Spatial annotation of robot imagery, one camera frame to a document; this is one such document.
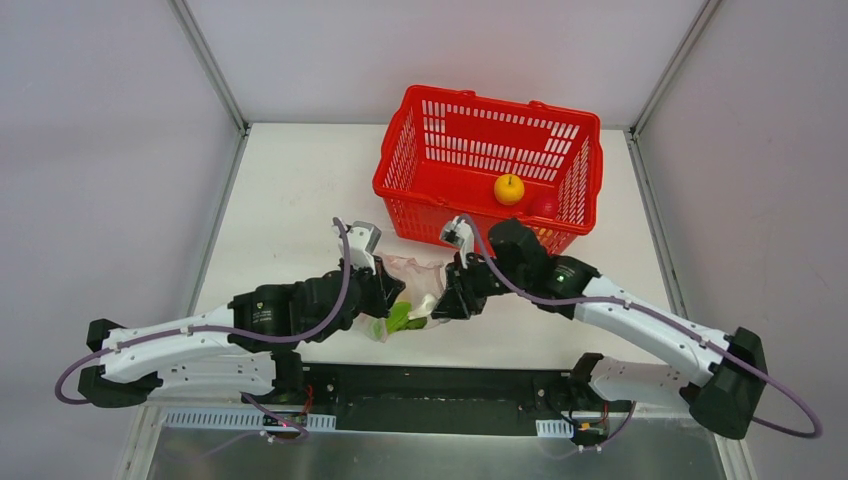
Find right aluminium frame post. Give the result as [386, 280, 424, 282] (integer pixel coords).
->
[629, 0, 723, 141]

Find red plastic shopping basket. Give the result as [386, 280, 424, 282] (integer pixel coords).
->
[372, 85, 603, 254]

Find left aluminium frame post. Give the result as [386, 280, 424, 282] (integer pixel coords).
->
[168, 0, 249, 136]

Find white garlic toy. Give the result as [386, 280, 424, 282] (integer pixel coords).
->
[408, 294, 439, 320]

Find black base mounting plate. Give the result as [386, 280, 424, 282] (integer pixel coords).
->
[258, 363, 631, 436]

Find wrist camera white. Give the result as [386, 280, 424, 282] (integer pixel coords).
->
[440, 215, 475, 268]
[332, 218, 382, 271]

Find green vegetable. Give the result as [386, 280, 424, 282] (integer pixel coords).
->
[385, 301, 428, 335]

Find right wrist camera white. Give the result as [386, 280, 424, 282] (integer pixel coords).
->
[440, 215, 475, 268]

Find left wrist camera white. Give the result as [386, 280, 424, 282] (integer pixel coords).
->
[332, 218, 382, 271]

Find aluminium frame post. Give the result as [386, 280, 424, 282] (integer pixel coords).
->
[629, 0, 723, 141]
[168, 0, 249, 136]

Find clear pink zip top bag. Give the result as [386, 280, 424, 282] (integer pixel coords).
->
[353, 255, 445, 343]

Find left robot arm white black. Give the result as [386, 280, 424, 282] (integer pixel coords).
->
[77, 258, 405, 408]

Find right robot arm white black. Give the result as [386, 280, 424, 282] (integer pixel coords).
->
[431, 215, 767, 440]

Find yellow orange fruit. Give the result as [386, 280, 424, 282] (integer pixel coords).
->
[493, 174, 525, 206]

